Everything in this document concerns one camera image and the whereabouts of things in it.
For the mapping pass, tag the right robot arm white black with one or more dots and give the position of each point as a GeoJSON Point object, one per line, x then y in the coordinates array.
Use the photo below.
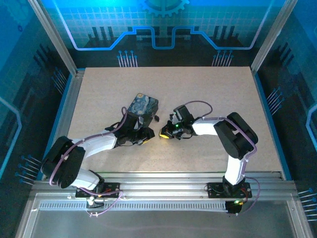
{"type": "Point", "coordinates": [205, 127]}

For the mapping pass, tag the grey metal platform sheet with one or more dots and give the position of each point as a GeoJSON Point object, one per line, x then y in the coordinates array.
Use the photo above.
{"type": "Point", "coordinates": [161, 223]}

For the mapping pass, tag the aluminium mounting rail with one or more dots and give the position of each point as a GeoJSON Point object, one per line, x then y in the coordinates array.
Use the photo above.
{"type": "Point", "coordinates": [161, 186]}

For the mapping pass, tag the black control box with lights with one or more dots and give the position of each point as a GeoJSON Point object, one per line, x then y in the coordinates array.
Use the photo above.
{"type": "Point", "coordinates": [232, 208]}

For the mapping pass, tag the aluminium table side rail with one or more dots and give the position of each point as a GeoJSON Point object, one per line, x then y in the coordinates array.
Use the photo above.
{"type": "Point", "coordinates": [67, 116]}

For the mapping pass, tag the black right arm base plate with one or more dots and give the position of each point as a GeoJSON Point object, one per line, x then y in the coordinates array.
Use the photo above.
{"type": "Point", "coordinates": [214, 191]}

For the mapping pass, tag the blue table edge strip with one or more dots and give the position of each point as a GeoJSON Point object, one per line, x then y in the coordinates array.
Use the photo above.
{"type": "Point", "coordinates": [287, 175]}

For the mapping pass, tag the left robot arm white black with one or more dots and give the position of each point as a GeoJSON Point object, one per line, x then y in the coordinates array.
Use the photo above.
{"type": "Point", "coordinates": [99, 145]}

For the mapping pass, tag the aluminium frame post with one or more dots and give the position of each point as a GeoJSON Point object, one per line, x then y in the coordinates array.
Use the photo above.
{"type": "Point", "coordinates": [272, 37]}
{"type": "Point", "coordinates": [53, 37]}

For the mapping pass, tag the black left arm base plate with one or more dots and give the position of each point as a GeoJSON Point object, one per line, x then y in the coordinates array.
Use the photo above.
{"type": "Point", "coordinates": [111, 188]}

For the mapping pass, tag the starry night print tin box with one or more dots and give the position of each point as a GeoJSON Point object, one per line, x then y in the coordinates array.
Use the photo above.
{"type": "Point", "coordinates": [144, 104]}

